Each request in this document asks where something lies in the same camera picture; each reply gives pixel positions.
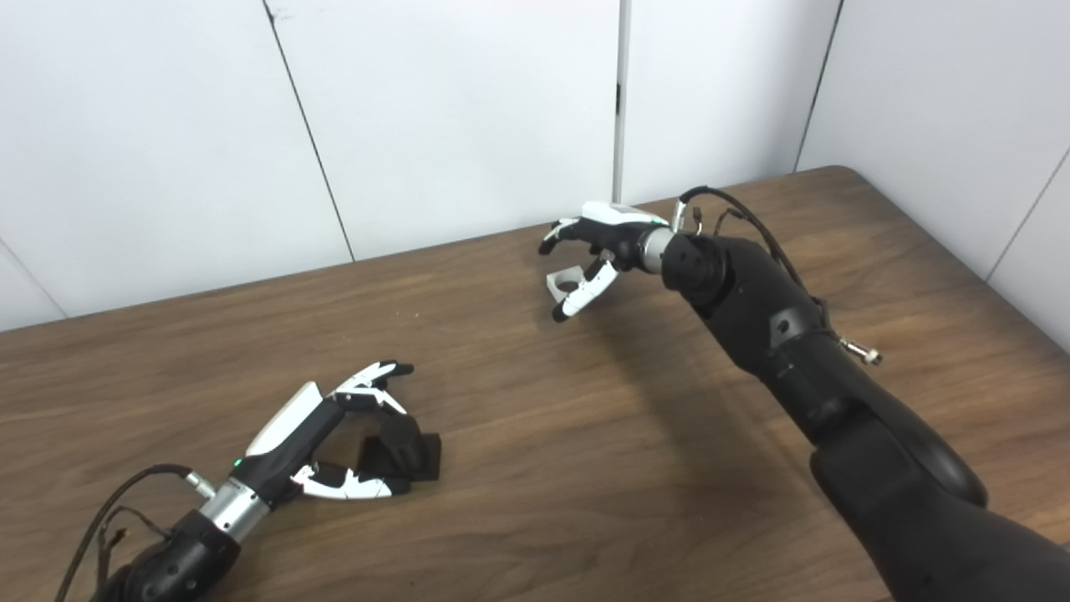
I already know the white square piece with hole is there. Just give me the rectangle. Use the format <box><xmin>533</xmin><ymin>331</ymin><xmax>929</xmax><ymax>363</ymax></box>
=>
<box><xmin>548</xmin><ymin>264</ymin><xmax>586</xmax><ymax>300</ymax></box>

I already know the black peg with square base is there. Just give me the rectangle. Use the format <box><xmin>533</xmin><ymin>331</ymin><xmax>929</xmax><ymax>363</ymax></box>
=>
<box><xmin>357</xmin><ymin>414</ymin><xmax>442</xmax><ymax>483</ymax></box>

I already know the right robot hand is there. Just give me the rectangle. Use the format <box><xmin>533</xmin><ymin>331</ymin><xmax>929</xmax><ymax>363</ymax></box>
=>
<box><xmin>539</xmin><ymin>202</ymin><xmax>670</xmax><ymax>324</ymax></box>

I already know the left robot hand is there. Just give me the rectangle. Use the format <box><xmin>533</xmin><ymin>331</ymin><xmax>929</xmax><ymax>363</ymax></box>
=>
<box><xmin>230</xmin><ymin>360</ymin><xmax>415</xmax><ymax>507</ymax></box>

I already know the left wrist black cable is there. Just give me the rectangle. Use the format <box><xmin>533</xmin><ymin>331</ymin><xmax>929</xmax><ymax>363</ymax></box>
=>
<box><xmin>54</xmin><ymin>464</ymin><xmax>217</xmax><ymax>602</ymax></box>

